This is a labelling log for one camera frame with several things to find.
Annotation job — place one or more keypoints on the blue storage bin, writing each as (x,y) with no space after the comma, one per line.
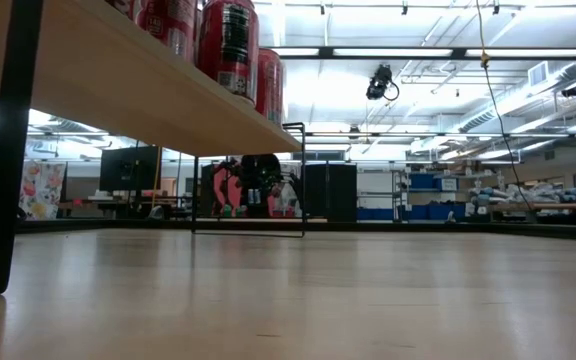
(374,214)
(445,212)
(414,212)
(422,181)

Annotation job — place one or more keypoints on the black computer monitor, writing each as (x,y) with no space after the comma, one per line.
(123,170)

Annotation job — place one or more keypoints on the black ceiling device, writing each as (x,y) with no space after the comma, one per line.
(573,91)

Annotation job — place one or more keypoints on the metal storage rack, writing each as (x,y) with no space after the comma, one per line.
(398,195)

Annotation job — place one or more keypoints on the person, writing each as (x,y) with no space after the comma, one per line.
(260,185)

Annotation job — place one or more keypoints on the white label sign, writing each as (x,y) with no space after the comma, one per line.
(449,184)

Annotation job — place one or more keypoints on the wooden tray with black ends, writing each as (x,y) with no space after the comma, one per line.
(118,90)

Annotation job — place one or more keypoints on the black ceiling-hung camera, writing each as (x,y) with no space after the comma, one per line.
(379,82)

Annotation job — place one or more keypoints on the white blue bundled items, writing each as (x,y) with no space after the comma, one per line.
(543,192)

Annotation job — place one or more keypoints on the colourful printed banner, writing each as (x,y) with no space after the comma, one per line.
(43,192)

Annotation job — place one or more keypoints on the red panel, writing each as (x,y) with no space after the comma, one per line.
(225,187)

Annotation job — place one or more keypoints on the black cabinet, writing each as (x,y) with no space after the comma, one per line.
(330,192)

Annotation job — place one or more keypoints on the yellow pole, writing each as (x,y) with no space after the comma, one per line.
(156,185)

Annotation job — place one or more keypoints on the wooden desk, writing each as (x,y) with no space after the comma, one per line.
(93,204)

